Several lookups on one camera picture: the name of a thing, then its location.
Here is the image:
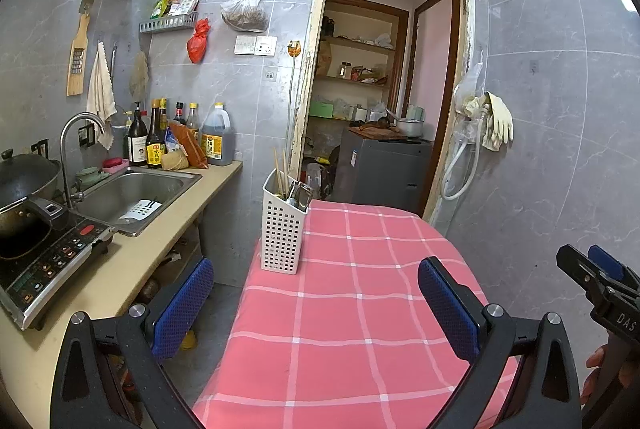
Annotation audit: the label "pink checked tablecloth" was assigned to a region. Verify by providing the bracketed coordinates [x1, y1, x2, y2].
[192, 199, 521, 429]

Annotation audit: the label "large oil jug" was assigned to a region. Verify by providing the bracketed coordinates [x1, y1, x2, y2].
[201, 102, 235, 166]

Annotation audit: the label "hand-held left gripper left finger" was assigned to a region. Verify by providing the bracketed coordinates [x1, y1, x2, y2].
[50, 256, 216, 429]

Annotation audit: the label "thin wall cable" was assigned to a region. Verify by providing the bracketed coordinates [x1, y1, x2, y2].
[286, 56, 297, 170]

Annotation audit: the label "wooden grater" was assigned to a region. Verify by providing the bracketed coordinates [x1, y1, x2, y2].
[66, 12, 93, 97]

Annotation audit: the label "induction cooker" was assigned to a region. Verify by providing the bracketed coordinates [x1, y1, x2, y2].
[0, 204, 116, 330]

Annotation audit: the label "wooden cutting board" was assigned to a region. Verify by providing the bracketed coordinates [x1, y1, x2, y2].
[348, 124, 408, 141]

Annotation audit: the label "hanging clear plastic bag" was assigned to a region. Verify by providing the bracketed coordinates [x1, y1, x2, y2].
[452, 59, 486, 110]

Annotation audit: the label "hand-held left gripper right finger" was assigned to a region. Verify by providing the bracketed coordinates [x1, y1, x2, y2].
[417, 257, 583, 429]

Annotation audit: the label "wooden shelf unit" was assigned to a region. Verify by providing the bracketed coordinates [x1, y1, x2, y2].
[312, 0, 408, 120]

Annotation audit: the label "beige hanging towel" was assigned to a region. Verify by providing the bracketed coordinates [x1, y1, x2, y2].
[86, 42, 118, 150]

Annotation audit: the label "cream rubber gloves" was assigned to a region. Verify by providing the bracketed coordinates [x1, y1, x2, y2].
[462, 92, 514, 152]

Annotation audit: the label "beige kitchen counter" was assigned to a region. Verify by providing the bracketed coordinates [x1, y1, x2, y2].
[0, 159, 244, 429]

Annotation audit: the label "red plastic bag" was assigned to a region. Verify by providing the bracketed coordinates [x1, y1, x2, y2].
[187, 19, 212, 64]

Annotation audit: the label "black wok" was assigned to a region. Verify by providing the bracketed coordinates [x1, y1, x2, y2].
[0, 149, 63, 215]

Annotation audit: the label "white perforated utensil holder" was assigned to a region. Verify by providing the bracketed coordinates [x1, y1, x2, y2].
[261, 168, 314, 275]

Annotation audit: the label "green pot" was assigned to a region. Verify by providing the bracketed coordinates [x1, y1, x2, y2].
[75, 166, 103, 190]

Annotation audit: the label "grey wall shelf rack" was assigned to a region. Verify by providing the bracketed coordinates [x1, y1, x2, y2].
[139, 12, 198, 34]

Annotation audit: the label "brown pump bottle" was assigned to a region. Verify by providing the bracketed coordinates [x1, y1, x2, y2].
[125, 102, 148, 167]

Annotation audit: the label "white hose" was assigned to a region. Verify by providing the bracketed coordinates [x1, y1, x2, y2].
[440, 106, 488, 201]

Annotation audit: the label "steel cooking pot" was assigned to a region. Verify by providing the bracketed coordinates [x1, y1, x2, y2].
[396, 116, 426, 139]

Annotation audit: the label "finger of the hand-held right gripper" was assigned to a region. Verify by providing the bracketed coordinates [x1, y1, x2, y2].
[587, 245, 640, 290]
[556, 245, 610, 305]

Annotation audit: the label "steel faucet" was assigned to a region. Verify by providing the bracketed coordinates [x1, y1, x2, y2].
[60, 112, 107, 210]

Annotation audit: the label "orange food packet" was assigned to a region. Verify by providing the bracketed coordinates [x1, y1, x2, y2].
[167, 120, 210, 170]

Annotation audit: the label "soy sauce bottle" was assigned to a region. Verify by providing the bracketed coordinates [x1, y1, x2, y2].
[146, 99, 167, 170]

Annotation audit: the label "hanging loofah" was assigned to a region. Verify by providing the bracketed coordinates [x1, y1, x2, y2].
[129, 52, 150, 97]

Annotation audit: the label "person's right hand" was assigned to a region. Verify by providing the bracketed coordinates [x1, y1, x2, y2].
[580, 344, 637, 406]

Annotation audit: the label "worn door frame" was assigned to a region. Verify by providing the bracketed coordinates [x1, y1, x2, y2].
[290, 0, 473, 220]

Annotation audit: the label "grey cabinet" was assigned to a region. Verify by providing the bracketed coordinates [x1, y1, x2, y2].
[332, 129, 435, 215]

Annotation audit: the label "red and white packets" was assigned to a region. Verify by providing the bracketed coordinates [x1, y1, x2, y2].
[167, 0, 200, 17]

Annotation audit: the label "steel sink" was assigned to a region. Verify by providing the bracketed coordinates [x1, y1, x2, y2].
[70, 166, 203, 237]

